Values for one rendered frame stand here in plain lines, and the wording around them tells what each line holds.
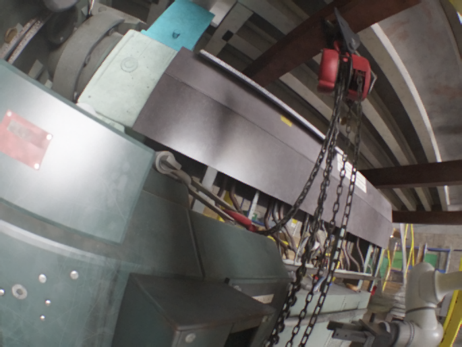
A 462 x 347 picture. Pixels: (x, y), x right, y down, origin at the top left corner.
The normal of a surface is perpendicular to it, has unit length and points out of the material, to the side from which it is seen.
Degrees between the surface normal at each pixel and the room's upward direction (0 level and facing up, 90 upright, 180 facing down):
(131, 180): 90
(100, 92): 90
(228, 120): 90
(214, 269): 45
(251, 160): 90
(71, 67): 125
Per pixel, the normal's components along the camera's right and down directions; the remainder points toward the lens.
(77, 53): 0.32, 0.25
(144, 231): 0.73, -0.60
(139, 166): 0.72, 0.07
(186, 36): 0.47, -0.07
